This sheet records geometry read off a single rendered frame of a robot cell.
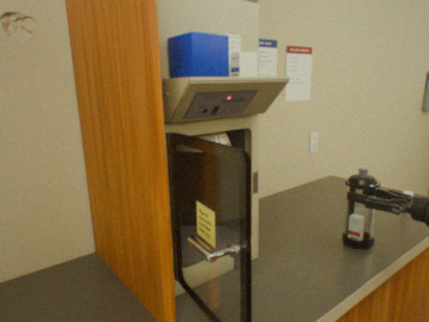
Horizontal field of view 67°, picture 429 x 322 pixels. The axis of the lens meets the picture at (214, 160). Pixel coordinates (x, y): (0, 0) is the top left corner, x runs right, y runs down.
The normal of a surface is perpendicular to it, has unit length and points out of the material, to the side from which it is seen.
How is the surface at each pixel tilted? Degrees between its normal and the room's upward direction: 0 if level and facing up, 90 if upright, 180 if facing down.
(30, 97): 90
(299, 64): 90
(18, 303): 0
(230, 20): 90
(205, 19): 90
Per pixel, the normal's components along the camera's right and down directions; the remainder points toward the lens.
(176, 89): -0.79, 0.16
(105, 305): -0.03, -0.97
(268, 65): 0.62, 0.16
